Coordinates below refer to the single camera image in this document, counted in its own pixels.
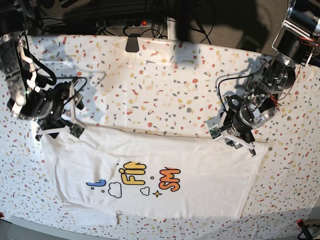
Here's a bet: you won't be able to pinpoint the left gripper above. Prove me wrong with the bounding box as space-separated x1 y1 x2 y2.
220 105 256 156

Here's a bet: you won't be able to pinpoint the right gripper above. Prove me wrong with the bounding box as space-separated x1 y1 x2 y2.
35 81 87 142

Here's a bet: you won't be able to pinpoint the white printed T-shirt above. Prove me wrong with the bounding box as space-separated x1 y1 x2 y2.
40 126 267 226

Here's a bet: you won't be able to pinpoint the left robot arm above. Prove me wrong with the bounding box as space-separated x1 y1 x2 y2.
217 0 320 154

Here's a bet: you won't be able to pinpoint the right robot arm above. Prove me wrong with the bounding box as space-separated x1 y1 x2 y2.
0 0 88 141

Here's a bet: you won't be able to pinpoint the red black corner clamp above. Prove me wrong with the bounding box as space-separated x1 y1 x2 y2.
296 219 314 240

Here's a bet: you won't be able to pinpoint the black table clamp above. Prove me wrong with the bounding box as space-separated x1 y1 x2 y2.
125 33 140 53

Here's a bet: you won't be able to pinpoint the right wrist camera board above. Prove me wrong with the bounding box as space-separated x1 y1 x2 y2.
70 123 85 139

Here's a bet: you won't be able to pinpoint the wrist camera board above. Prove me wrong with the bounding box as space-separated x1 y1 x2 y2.
208 124 223 141
70 123 85 139

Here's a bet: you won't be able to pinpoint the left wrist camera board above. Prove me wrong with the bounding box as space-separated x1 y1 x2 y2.
208 124 223 141

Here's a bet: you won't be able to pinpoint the black cables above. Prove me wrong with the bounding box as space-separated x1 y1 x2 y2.
87 0 218 46

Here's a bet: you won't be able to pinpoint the grey metal post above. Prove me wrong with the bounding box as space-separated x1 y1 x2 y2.
166 17 178 41

